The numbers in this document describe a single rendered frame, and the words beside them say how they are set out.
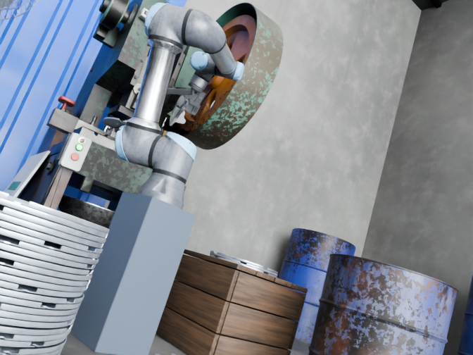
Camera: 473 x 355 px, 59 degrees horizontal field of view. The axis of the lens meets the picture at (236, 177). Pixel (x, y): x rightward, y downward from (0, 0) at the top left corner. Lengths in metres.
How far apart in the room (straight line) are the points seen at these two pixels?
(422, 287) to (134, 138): 0.99
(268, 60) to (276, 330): 1.24
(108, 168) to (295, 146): 2.71
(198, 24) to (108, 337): 0.97
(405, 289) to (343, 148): 3.51
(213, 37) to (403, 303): 1.00
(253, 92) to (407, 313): 1.22
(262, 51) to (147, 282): 1.27
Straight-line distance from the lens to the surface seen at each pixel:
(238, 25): 2.48
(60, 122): 1.79
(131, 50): 2.08
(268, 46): 2.15
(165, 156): 1.35
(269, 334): 1.64
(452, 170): 4.78
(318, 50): 4.69
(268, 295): 1.59
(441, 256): 4.52
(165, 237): 1.30
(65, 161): 1.69
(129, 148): 1.40
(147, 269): 1.28
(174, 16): 1.43
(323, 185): 4.51
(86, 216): 1.93
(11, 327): 0.66
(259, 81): 2.07
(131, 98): 2.08
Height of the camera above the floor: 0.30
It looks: 13 degrees up
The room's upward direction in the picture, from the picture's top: 18 degrees clockwise
